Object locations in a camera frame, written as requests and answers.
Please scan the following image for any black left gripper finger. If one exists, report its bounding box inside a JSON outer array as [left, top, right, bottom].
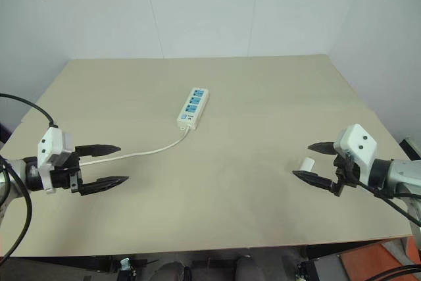
[[75, 143, 122, 159], [80, 176, 130, 197]]

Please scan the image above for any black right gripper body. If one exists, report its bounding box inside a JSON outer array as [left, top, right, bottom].
[[330, 151, 362, 198]]

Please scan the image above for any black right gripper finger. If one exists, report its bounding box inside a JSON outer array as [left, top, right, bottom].
[[307, 141, 337, 157], [291, 170, 339, 193]]

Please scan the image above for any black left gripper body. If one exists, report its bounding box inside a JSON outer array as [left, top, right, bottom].
[[49, 151, 84, 196]]

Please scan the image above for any white blue power strip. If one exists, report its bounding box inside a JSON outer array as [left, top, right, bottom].
[[177, 87, 211, 131]]

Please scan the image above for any dark rounded shape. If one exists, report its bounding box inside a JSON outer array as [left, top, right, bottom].
[[157, 252, 193, 281]]

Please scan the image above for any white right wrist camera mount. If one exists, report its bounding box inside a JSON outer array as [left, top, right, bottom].
[[333, 123, 378, 186]]

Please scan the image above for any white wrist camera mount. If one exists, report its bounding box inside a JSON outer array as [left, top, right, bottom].
[[333, 123, 378, 186], [36, 126, 79, 195]]

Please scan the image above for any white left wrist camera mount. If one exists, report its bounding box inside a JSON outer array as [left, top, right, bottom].
[[36, 126, 79, 195]]

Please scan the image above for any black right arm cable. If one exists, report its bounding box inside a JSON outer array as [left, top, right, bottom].
[[348, 172, 421, 228]]

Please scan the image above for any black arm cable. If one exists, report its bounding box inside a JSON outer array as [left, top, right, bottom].
[[348, 172, 421, 228], [0, 92, 59, 249]]

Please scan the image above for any white power cord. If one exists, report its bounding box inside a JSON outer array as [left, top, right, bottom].
[[78, 124, 192, 167]]

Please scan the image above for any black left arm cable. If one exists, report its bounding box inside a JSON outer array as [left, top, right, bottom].
[[0, 92, 59, 249]]

